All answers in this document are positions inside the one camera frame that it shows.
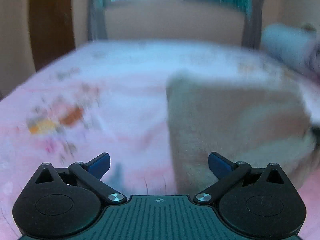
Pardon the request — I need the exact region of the pink floral bed sheet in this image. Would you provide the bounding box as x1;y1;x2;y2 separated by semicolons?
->
1;41;319;239

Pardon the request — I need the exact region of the beige fleece pant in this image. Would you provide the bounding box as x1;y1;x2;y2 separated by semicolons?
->
166;74;319;196

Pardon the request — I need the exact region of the grey folded blanket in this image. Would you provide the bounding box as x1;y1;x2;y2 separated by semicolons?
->
261;23;319;80

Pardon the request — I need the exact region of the grey window curtain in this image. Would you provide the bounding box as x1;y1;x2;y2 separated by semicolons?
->
87;0;109;41

